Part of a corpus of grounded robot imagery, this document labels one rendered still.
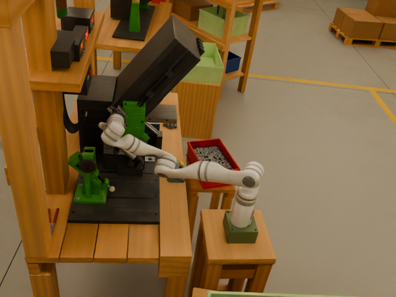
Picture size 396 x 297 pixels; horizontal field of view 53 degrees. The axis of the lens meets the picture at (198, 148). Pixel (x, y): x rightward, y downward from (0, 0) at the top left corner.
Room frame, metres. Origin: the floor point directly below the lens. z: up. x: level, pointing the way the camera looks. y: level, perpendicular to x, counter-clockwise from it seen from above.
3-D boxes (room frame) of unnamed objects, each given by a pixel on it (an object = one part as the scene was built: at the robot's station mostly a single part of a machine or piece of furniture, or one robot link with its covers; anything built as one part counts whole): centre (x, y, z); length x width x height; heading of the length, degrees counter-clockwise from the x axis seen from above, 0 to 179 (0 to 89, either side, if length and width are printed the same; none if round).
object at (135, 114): (1.75, 0.35, 1.17); 0.13 x 0.12 x 0.20; 10
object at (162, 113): (1.91, 0.34, 1.11); 0.39 x 0.16 x 0.03; 100
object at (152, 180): (1.81, 0.43, 0.89); 1.10 x 0.42 x 0.02; 10
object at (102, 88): (1.90, 0.58, 1.07); 0.30 x 0.18 x 0.34; 10
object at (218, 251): (1.36, -0.25, 0.83); 0.32 x 0.32 x 0.04; 11
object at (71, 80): (1.77, 0.68, 1.52); 0.90 x 0.25 x 0.04; 10
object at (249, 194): (1.36, -0.25, 1.18); 0.09 x 0.09 x 0.17; 73
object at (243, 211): (1.36, -0.25, 1.02); 0.09 x 0.09 x 0.17; 20
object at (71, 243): (1.81, 0.43, 0.44); 1.49 x 0.70 x 0.88; 10
